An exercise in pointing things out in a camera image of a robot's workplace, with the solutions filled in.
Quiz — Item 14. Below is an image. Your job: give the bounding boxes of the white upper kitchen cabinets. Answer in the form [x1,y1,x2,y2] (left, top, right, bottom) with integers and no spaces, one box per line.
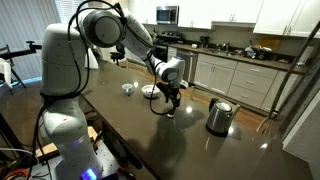
[128,0,320,39]

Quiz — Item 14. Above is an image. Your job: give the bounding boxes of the white kitchen cabinets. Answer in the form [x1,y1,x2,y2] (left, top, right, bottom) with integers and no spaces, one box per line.
[128,0,320,39]
[165,46,301,113]

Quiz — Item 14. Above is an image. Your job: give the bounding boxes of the white window blinds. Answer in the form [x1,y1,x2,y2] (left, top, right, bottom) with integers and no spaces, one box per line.
[0,0,84,81]

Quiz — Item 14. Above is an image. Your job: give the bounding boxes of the black office chair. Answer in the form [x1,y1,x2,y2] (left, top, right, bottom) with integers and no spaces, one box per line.
[109,43,126,67]

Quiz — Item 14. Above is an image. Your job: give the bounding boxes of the stainless steel microwave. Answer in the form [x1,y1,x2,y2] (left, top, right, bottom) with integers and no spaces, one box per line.
[155,5,180,26]

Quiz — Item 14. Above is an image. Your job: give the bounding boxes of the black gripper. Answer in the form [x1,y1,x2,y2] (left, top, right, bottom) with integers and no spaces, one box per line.
[155,81,183,110]

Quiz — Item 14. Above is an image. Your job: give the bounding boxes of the pile of dishes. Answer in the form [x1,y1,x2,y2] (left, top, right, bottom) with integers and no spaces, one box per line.
[244,44,273,61]

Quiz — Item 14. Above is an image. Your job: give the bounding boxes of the stainless steel dishwasher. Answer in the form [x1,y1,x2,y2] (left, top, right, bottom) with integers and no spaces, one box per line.
[175,48,199,85]

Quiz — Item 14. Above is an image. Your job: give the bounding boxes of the metal tripod leg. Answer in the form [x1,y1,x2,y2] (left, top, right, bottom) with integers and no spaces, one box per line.
[255,19,320,135]

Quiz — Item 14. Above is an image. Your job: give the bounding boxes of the black kitchen stove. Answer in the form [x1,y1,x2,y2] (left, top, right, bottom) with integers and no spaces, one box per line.
[150,30,185,64]

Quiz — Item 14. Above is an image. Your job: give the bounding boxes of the white ceramic bowl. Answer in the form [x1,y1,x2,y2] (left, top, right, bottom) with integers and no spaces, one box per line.
[141,84,162,100]

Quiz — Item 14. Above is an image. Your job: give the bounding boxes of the orange cable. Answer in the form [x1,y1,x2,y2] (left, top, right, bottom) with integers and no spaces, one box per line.
[3,167,33,180]

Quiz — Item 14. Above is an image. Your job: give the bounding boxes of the wooden cutting board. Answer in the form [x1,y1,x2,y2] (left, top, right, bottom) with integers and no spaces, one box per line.
[255,34,283,53]

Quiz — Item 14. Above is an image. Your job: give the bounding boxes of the stainless steel electric kettle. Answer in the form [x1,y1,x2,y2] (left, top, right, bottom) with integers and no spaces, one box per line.
[205,97,242,137]

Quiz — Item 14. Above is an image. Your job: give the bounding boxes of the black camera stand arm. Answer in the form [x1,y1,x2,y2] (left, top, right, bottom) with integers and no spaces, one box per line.
[0,40,43,61]

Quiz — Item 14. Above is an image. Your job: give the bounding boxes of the chrome sink faucet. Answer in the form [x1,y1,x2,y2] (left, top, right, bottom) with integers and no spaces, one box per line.
[221,41,232,53]

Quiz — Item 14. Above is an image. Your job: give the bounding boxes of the white lower kitchen cabinets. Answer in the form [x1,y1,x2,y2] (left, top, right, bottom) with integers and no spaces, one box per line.
[165,46,301,113]

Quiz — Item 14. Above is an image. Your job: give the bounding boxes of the black coffee maker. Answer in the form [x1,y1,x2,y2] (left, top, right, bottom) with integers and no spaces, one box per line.
[199,35,211,49]

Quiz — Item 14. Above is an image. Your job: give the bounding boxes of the small white cup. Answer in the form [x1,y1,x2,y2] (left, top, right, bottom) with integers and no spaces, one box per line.
[121,83,135,97]

